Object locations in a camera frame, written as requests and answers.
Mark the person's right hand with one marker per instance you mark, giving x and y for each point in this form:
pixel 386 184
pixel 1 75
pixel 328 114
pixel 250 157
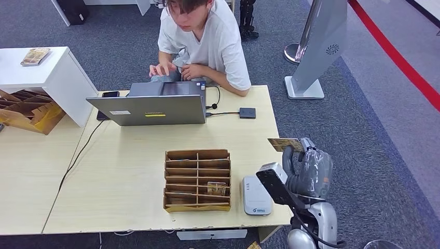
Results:
pixel 163 69

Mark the person's left hand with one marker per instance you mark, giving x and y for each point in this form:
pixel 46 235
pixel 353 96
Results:
pixel 192 72

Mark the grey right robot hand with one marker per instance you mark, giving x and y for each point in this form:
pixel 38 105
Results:
pixel 312 172

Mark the patterned room key card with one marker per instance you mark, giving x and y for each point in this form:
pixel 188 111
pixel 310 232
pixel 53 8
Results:
pixel 216 188

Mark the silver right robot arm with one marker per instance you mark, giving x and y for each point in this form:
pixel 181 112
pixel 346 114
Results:
pixel 325 220

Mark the person's right forearm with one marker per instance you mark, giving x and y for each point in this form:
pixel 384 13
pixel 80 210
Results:
pixel 165 57

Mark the person's left forearm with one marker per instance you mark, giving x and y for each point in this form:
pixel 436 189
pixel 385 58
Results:
pixel 227 83

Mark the person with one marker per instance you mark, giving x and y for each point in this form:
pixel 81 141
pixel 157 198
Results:
pixel 213 41

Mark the white card reader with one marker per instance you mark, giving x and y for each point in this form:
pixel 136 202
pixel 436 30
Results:
pixel 256 197

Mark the patterned loose card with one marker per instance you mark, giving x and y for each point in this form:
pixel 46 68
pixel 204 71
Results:
pixel 254 245

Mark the wooden card organizer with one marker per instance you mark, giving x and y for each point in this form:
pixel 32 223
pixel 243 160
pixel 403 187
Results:
pixel 197 199

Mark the grey laptop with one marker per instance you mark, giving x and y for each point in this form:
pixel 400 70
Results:
pixel 154 110

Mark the black phone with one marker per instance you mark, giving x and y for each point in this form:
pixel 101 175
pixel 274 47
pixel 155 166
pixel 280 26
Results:
pixel 110 94

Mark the white desk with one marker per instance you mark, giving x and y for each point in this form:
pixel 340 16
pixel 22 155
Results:
pixel 142 6

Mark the small black box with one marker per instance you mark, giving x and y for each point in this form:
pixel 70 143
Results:
pixel 247 113

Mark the black white humanoid robot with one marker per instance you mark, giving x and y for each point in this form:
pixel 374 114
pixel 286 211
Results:
pixel 247 19

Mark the clear round glass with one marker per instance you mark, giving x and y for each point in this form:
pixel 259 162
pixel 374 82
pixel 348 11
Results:
pixel 369 244

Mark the chrome stanchion base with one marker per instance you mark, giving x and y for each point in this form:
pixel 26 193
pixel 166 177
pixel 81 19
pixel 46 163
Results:
pixel 292 52

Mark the white side table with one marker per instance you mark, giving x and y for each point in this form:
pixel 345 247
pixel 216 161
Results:
pixel 48 79

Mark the grey kiosk stand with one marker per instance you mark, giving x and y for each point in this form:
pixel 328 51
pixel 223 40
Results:
pixel 319 51

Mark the stack of patterned cards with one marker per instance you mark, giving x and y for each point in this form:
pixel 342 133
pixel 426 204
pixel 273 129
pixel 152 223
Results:
pixel 35 56

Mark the cardboard divider box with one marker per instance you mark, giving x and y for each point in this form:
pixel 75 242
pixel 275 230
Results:
pixel 31 113

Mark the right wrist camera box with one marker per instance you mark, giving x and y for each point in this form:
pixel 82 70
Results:
pixel 271 187

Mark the white metal bracket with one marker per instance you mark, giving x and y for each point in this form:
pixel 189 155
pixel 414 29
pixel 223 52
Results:
pixel 211 234

